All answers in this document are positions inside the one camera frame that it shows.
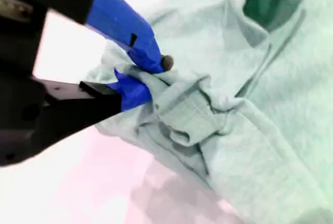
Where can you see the pale green T-shirt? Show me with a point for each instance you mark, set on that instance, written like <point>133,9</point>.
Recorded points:
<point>247,104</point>

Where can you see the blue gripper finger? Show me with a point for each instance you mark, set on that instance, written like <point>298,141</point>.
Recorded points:
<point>117,18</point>
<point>78,109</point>

